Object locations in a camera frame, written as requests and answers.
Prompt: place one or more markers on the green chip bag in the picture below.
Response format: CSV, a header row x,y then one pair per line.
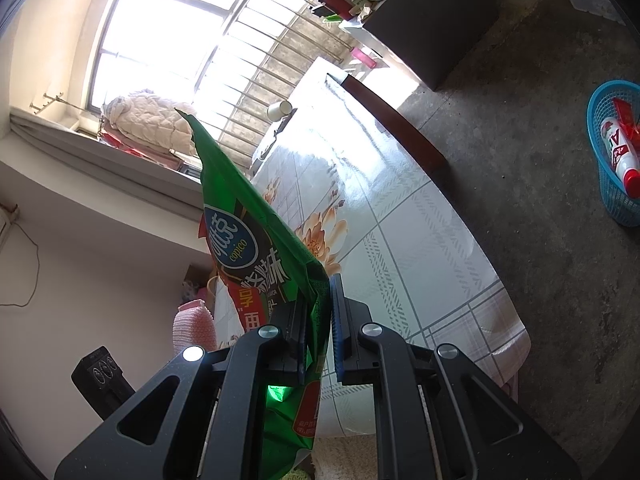
x,y
250,240

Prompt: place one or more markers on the red zigzag-edged wrapper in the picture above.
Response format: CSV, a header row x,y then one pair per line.
x,y
626,115

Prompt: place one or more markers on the pink knitted cloth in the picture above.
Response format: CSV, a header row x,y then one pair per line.
x,y
194,327

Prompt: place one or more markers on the beige rug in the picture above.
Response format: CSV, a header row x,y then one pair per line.
x,y
340,460

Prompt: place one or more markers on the white paper cup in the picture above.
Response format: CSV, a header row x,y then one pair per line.
x,y
279,110

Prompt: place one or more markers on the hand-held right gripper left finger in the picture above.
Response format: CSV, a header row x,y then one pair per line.
x,y
295,340

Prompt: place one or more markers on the beige quilt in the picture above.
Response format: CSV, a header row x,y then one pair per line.
x,y
147,122

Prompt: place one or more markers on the pink small box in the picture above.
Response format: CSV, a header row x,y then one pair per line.
x,y
364,56

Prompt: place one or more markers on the metal window railing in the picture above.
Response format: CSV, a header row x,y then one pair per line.
x,y
270,67

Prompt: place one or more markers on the red jar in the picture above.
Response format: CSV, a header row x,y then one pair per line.
x,y
339,4

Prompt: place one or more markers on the brown wooden table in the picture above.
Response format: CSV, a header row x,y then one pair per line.
x,y
395,120

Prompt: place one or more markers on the dark cabinet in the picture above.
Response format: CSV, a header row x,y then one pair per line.
x,y
435,20

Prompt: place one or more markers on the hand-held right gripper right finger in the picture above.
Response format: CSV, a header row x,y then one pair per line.
x,y
339,330

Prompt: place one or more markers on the blue plastic basket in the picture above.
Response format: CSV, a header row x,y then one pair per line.
x,y
602,180

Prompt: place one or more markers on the white bottle with red cap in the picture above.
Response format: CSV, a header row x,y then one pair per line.
x,y
622,152

